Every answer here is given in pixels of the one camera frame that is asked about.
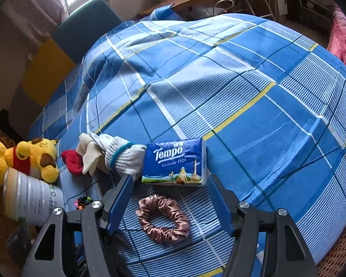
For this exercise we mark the white tin can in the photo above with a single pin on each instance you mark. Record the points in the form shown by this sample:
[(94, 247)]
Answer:
[(31, 199)]

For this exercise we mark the pink quilt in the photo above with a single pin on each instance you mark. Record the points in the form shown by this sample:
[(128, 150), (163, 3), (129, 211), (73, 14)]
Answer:
[(343, 40)]

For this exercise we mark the pink satin scrunchie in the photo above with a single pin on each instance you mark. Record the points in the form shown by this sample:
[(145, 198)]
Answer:
[(178, 225)]

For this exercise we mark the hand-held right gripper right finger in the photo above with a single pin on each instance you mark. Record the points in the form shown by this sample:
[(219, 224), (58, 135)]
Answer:
[(222, 205)]

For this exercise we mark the pink patterned curtain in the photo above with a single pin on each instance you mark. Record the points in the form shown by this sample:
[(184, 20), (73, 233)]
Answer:
[(34, 5)]

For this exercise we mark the red fuzzy sock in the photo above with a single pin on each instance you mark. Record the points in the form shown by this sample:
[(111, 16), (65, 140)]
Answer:
[(72, 161)]

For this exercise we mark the blue plaid bed sheet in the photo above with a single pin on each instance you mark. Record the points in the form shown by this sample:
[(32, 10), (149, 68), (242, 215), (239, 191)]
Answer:
[(248, 106)]

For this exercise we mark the blue tissue pack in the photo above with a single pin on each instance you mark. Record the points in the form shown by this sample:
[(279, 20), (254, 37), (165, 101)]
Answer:
[(173, 161)]

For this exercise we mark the woven rattan chair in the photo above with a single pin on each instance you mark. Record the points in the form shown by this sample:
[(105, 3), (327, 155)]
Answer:
[(343, 254)]

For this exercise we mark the white knit gloves teal band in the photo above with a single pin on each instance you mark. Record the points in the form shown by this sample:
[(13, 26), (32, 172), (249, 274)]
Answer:
[(124, 155)]

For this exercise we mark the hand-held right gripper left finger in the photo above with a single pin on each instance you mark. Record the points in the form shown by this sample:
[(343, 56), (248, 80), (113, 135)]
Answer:
[(119, 205)]

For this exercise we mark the blue yellow grey headboard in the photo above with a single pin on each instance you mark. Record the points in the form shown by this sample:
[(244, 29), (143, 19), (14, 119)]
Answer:
[(83, 26)]

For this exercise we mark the yellow giraffe plush toy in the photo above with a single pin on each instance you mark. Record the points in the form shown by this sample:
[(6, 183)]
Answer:
[(31, 153)]

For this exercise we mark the beige sock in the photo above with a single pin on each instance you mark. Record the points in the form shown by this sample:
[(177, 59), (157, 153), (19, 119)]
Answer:
[(89, 153)]

